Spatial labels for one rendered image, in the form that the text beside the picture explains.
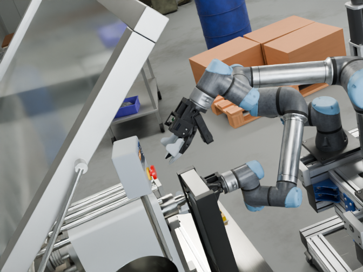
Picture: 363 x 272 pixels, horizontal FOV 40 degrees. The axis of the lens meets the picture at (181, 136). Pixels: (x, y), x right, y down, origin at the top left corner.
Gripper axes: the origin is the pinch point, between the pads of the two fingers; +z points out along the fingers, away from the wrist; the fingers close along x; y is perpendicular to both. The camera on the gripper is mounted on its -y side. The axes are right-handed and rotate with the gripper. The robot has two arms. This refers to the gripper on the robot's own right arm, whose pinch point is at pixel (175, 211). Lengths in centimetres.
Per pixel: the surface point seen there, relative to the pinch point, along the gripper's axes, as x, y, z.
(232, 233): 1.8, -18.9, -17.3
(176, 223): 12.0, 3.6, 2.4
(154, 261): 72, 43, 15
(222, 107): -251, -94, -102
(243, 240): 8.5, -18.9, -19.3
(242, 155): -187, -109, -88
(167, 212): 34.2, 24.9, 5.8
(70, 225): 38, 36, 30
